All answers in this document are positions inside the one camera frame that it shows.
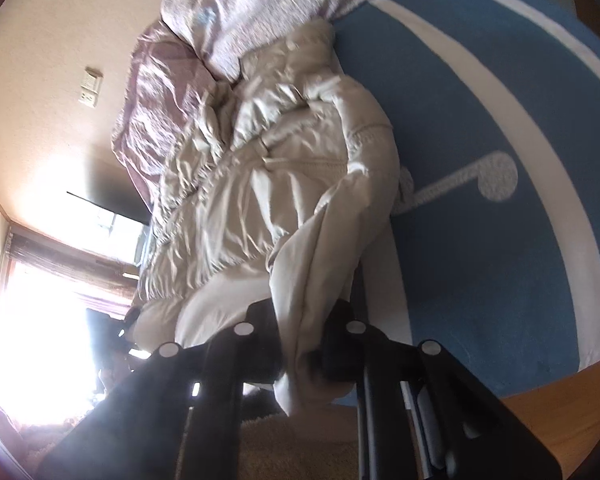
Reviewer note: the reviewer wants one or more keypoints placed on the white wall switch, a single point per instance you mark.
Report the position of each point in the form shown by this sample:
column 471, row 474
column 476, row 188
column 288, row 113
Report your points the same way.
column 92, row 80

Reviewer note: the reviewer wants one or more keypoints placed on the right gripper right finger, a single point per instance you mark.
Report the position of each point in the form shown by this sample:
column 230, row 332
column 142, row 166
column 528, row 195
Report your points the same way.
column 421, row 413

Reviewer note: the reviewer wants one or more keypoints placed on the beige puffer jacket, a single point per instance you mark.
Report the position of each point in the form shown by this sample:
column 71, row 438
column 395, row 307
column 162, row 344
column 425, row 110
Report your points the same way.
column 273, row 191

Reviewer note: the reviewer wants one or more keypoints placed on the white wall socket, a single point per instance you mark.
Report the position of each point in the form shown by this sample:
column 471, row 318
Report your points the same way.
column 88, row 97

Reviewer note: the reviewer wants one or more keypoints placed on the blue white striped bed sheet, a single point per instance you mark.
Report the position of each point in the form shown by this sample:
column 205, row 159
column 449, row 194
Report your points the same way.
column 493, row 248

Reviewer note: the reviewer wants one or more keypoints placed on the pink floral duvet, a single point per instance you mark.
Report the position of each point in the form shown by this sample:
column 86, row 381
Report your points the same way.
column 179, row 57

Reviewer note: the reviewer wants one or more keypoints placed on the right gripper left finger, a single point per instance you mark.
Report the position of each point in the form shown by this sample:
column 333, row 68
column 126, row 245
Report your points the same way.
column 179, row 415

